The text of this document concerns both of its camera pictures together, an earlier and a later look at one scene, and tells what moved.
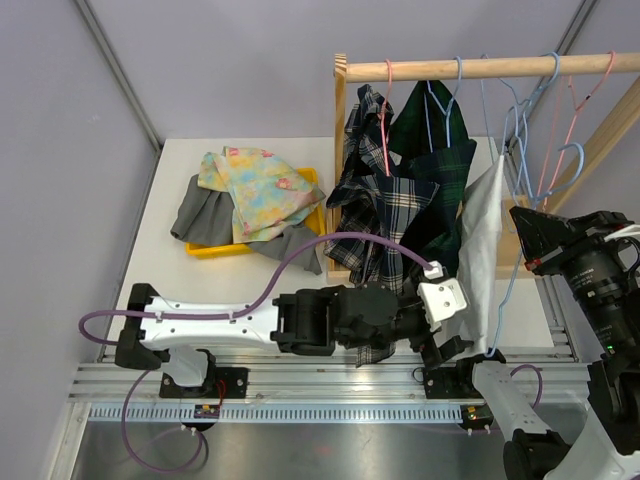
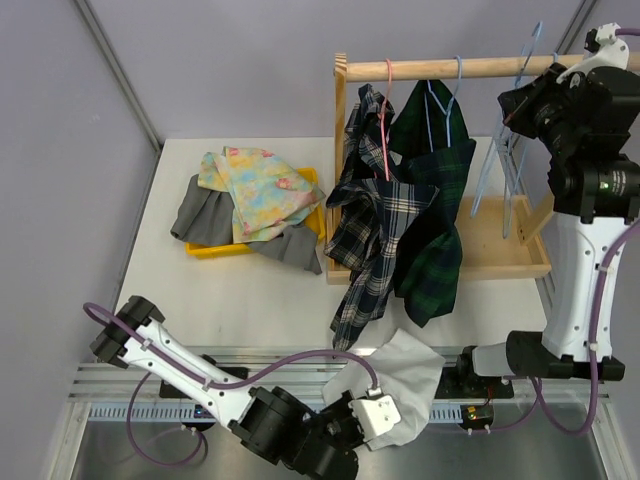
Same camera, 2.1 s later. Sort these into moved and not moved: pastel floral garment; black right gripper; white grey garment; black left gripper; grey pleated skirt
Moved: white grey garment; black right gripper; black left gripper
Not moved: pastel floral garment; grey pleated skirt
